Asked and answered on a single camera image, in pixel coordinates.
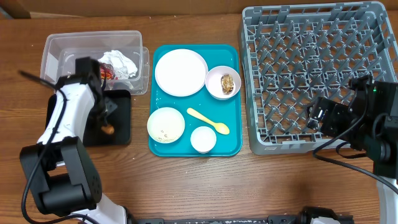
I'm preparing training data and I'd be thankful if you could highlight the large white plate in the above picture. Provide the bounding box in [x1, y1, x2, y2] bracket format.
[155, 49, 208, 97]

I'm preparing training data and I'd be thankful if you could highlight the grey dishwasher rack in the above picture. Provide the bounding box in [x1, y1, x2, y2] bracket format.
[239, 1, 397, 155]

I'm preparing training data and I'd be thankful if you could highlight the red snack wrapper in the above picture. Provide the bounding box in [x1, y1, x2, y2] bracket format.
[99, 63, 118, 80]

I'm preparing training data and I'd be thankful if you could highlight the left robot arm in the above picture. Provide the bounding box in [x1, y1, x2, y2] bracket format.
[19, 57, 135, 223]

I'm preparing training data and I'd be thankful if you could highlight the brown food scrap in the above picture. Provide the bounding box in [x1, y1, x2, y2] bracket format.
[221, 73, 234, 95]

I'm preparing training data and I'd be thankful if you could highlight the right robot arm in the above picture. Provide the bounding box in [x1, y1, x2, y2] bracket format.
[305, 75, 397, 223]

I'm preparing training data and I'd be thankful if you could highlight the white napkin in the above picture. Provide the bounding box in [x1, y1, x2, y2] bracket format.
[98, 50, 138, 80]

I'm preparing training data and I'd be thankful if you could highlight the black tray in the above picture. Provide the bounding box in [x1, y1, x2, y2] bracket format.
[45, 90, 132, 147]

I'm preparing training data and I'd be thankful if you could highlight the white bowl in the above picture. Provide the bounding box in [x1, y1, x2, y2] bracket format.
[147, 107, 185, 144]

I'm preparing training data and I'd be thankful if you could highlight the yellow plastic spoon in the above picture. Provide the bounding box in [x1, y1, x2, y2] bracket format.
[187, 108, 230, 135]

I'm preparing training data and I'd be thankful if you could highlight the clear plastic bin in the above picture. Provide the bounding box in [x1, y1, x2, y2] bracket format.
[40, 30, 150, 95]

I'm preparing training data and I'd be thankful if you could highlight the brown sausage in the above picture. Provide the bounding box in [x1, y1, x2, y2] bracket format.
[101, 124, 114, 135]

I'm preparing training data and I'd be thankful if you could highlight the white cup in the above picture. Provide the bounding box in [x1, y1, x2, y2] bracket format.
[190, 126, 216, 154]

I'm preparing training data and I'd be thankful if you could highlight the pink bowl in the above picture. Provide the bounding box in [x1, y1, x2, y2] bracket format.
[205, 65, 241, 100]

